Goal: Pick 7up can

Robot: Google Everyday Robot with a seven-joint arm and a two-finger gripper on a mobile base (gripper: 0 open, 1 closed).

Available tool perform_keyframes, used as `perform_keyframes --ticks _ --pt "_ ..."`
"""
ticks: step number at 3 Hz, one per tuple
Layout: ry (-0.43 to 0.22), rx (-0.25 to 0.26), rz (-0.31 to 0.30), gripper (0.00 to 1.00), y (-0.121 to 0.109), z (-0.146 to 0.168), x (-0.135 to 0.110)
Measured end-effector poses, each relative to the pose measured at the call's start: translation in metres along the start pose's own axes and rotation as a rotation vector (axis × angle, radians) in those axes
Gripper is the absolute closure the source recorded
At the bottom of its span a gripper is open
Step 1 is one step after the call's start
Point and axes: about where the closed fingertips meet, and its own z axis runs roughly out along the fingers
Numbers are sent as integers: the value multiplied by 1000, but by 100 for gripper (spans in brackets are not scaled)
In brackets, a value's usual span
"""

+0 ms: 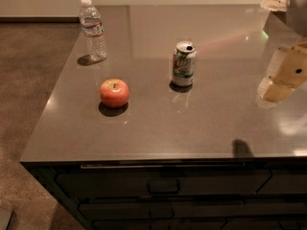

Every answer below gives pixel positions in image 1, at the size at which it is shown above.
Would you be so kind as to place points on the clear plastic water bottle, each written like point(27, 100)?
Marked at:
point(93, 31)

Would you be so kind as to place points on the white green 7up can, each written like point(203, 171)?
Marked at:
point(184, 63)

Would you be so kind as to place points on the red apple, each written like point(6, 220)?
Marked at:
point(114, 93)

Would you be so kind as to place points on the dark cabinet with drawers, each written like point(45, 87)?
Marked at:
point(185, 195)

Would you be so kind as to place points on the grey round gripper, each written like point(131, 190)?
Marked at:
point(297, 11)

